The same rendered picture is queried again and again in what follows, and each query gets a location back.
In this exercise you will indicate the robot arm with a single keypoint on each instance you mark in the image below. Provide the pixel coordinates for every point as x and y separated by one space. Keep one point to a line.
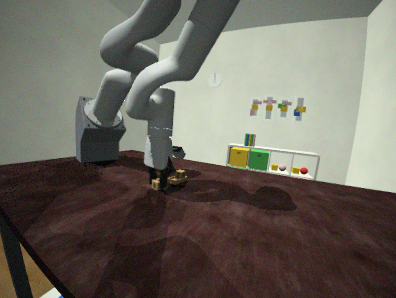
120 48

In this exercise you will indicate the yellow number cube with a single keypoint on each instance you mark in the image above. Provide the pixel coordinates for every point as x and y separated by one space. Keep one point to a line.
155 184
180 174

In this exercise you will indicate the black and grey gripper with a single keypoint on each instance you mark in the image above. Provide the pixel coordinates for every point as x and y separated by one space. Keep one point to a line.
159 154

